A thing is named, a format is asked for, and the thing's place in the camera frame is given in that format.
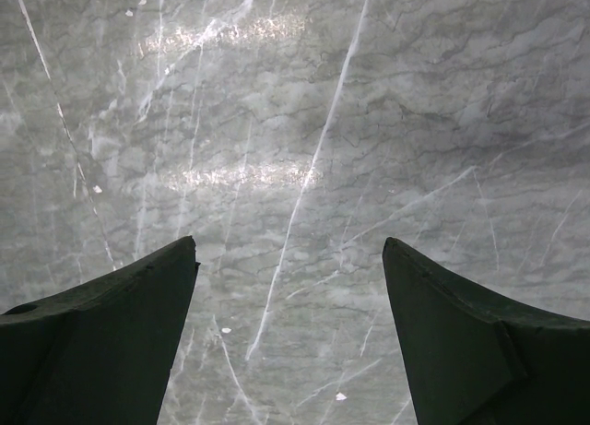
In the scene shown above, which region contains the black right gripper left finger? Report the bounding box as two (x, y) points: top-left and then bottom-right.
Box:
(1, 236), (199, 424)

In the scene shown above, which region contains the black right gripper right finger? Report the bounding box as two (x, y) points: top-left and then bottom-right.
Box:
(383, 238), (589, 424)

